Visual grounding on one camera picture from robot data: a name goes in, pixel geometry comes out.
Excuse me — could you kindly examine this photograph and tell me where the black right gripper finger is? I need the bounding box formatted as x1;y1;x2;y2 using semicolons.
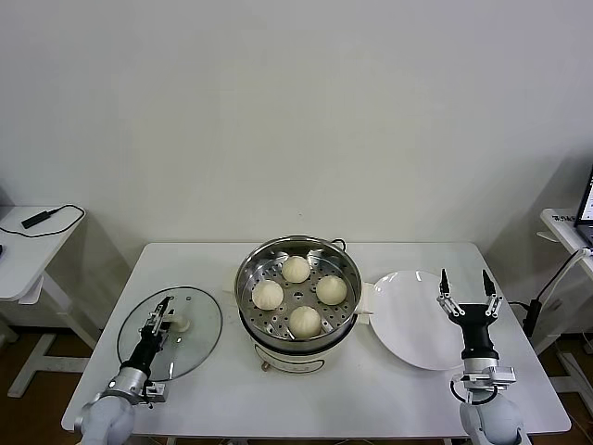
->
481;269;505;320
435;267;465;320

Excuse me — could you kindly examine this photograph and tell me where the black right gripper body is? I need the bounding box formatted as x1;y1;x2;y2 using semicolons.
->
450;302;499;362

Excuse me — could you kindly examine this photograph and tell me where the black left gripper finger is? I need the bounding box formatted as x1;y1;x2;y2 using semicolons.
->
140;301;167;337
158;298;177;337

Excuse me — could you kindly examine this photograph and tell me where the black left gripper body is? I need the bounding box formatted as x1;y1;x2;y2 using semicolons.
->
128;334;165;373

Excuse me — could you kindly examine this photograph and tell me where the glass lid with white handle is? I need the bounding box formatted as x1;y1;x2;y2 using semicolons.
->
116;286;224;383

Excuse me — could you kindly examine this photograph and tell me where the white pleated steamed baozi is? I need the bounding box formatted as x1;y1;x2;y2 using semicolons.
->
315;275;348;306
288;305;322;338
281;255;310;284
251;280;284;312

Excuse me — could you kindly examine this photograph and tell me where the steel perforated steamer basket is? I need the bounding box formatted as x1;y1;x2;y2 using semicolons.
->
233;235;364;345

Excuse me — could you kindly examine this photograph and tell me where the white round plate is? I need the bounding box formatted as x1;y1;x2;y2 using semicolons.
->
369;270;484;372

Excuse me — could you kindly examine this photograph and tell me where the white shelf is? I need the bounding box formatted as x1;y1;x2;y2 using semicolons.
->
527;208;593;404

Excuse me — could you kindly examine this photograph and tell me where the open black laptop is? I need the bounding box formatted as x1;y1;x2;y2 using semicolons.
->
573;166;593;247

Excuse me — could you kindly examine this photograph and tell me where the white electric cooking pot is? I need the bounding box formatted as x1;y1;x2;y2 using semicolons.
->
221;273;377;376

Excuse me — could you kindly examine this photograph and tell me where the white side desk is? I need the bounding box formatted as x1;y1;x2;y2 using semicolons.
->
0;205;101;400

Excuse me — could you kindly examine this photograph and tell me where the black adapter box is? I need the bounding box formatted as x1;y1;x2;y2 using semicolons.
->
19;210;51;229

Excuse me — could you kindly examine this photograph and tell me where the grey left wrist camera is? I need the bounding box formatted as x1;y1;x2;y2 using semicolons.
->
144;380;169;410

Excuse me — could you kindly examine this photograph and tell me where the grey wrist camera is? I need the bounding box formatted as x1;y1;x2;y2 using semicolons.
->
144;380;169;410
461;365;517;396

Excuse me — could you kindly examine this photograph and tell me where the black cable with adapter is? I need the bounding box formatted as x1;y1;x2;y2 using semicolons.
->
508;299;544;333

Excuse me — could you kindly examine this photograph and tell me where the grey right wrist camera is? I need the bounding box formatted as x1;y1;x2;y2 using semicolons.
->
461;365;517;396

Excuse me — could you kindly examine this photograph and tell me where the white charger cable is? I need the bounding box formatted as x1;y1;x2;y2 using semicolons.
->
536;248;593;302

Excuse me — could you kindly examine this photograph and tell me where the thin black adapter cable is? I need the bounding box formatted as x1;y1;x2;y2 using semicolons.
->
0;203;86;240

